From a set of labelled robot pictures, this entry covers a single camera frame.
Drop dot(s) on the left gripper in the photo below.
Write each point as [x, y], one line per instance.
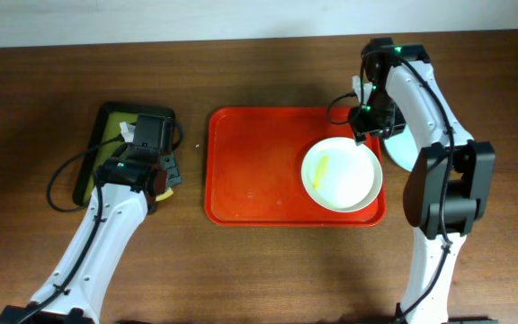
[171, 168]

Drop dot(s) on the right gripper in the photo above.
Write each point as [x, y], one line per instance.
[363, 125]

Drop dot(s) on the pale green plate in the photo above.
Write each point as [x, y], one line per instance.
[402, 149]

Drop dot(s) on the yellow green sponge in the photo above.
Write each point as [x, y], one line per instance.
[166, 194]

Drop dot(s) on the white plate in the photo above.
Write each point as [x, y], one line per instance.
[340, 175]

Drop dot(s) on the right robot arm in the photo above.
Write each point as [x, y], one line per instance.
[449, 184]

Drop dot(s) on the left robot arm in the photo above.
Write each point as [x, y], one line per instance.
[75, 291]

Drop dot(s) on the black tray with soapy water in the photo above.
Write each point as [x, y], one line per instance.
[106, 126]

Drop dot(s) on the red plastic tray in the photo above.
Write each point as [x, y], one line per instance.
[254, 156]

